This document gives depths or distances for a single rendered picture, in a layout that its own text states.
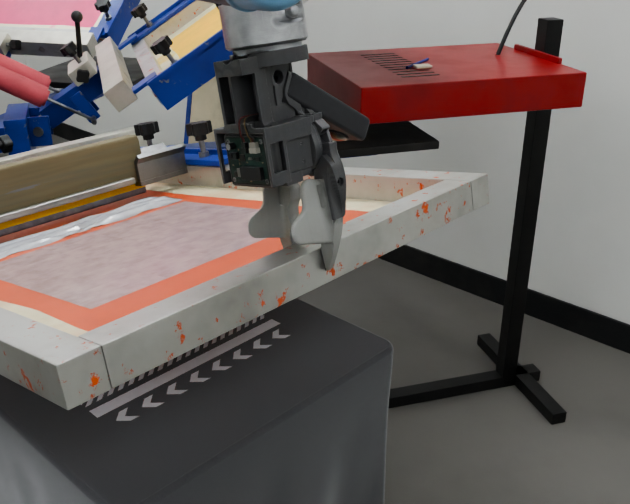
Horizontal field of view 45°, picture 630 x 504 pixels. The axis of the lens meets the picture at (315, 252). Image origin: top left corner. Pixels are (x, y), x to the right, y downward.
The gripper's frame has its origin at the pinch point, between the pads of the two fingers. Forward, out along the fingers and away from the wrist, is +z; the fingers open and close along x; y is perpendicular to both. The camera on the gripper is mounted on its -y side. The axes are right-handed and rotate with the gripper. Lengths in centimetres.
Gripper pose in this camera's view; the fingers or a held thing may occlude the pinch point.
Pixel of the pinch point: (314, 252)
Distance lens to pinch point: 75.3
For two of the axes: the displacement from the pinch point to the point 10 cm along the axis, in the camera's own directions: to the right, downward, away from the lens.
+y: -6.9, 3.0, -6.6
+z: 1.4, 9.5, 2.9
